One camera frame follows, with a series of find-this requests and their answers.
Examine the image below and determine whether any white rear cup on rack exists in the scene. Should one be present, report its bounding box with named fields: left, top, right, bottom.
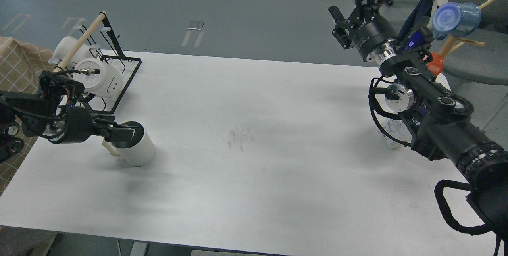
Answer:
left=48, top=36, right=94, bottom=67

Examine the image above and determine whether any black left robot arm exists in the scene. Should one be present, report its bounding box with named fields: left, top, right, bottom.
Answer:
left=0, top=70, right=144, bottom=162

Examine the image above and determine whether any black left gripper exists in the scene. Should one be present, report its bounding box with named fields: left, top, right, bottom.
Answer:
left=49, top=106, right=145, bottom=144

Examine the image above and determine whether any beige checkered cloth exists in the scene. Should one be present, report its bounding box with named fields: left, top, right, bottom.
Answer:
left=0, top=37, right=53, bottom=193

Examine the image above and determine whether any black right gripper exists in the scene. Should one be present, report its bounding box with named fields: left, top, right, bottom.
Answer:
left=328, top=0, right=397, bottom=62

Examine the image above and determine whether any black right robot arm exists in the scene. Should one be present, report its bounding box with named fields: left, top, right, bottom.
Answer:
left=329, top=0, right=507, bottom=255

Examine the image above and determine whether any white ribbed mug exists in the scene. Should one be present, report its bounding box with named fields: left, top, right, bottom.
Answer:
left=102, top=121, right=156, bottom=167

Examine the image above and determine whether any white cup on rack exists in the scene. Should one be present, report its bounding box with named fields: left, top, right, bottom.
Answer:
left=73, top=58, right=123, bottom=98
left=48, top=36, right=94, bottom=67

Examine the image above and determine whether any wooden rod on rack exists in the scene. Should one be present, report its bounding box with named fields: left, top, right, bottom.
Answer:
left=53, top=10, right=108, bottom=73

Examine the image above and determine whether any orange plastic cup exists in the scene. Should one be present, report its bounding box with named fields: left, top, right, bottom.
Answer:
left=425, top=52, right=444, bottom=77

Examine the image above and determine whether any blue white milk carton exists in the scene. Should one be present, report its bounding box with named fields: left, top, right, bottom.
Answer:
left=379, top=110, right=419, bottom=150

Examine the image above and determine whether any blue plastic cup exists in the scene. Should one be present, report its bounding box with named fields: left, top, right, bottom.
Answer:
left=432, top=2, right=482, bottom=40

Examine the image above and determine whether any black wire cup rack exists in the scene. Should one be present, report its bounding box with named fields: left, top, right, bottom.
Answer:
left=64, top=25, right=142, bottom=114

